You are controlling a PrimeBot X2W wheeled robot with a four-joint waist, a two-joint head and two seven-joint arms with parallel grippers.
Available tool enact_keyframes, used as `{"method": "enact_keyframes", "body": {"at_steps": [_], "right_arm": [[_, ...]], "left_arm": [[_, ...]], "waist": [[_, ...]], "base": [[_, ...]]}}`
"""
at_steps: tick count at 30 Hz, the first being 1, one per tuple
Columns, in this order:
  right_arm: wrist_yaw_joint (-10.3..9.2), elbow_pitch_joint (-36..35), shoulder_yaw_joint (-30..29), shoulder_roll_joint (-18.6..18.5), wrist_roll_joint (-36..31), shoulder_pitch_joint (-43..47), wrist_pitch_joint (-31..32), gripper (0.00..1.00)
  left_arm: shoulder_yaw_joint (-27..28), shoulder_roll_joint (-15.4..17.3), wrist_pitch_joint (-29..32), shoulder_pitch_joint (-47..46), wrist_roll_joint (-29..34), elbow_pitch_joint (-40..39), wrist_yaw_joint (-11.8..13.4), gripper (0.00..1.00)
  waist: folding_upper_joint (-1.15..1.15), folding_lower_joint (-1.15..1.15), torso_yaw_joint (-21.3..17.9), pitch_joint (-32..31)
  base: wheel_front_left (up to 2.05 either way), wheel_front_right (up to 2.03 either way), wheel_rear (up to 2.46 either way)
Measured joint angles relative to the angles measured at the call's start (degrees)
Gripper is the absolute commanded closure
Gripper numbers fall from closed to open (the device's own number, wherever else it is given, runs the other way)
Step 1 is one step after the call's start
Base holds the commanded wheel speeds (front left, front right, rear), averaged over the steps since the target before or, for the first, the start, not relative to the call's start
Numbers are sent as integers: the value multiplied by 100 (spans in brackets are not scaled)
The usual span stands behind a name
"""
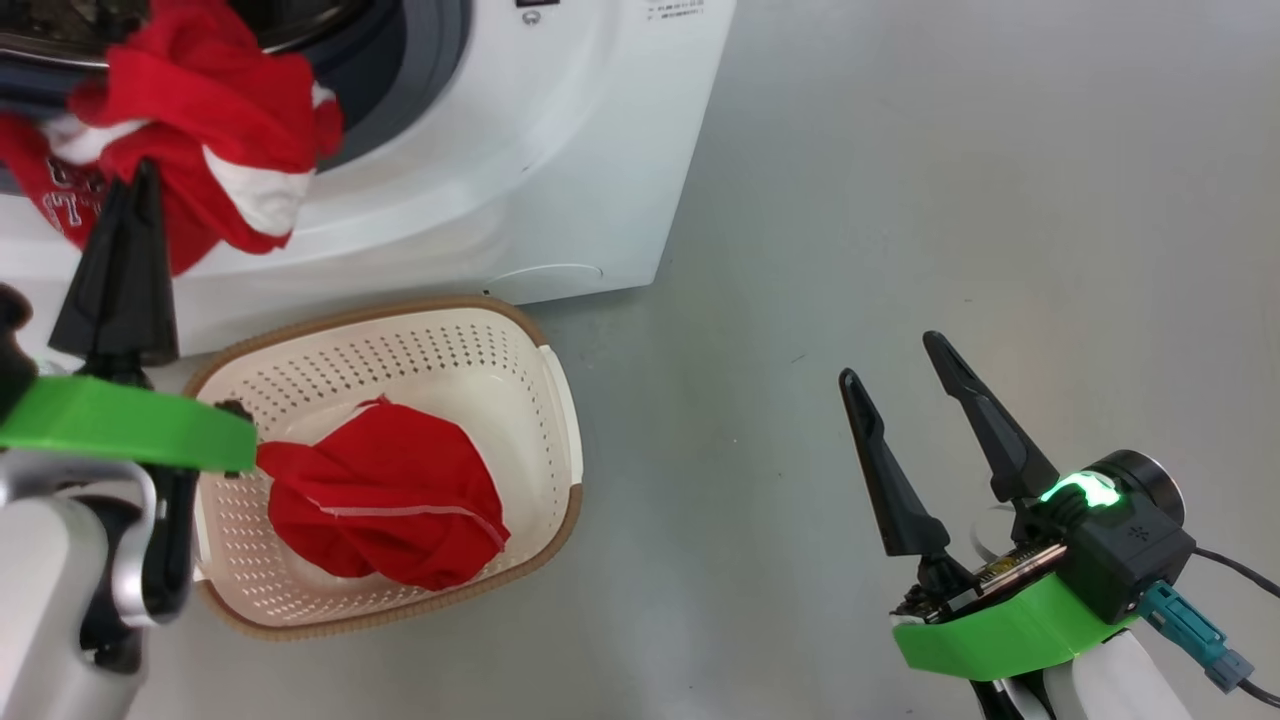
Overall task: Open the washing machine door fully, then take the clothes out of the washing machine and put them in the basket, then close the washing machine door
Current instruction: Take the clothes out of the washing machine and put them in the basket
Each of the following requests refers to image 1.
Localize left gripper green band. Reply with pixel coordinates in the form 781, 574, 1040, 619
0, 158, 259, 476

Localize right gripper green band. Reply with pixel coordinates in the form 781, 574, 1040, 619
838, 330, 1141, 683

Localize red and white jersey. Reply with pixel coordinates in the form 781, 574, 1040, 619
0, 0, 346, 277

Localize red garment with thin piping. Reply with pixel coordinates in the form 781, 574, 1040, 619
255, 395, 512, 592

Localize cream perforated laundry basket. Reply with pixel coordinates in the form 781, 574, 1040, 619
183, 295, 584, 641

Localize white front-load washing machine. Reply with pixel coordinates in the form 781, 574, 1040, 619
0, 0, 738, 356

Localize round drain filter cover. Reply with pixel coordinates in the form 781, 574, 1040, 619
488, 263, 605, 303

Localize teal connector cable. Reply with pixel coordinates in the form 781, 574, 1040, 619
1138, 582, 1280, 709

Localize thin black cable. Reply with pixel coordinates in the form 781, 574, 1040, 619
1190, 545, 1280, 601

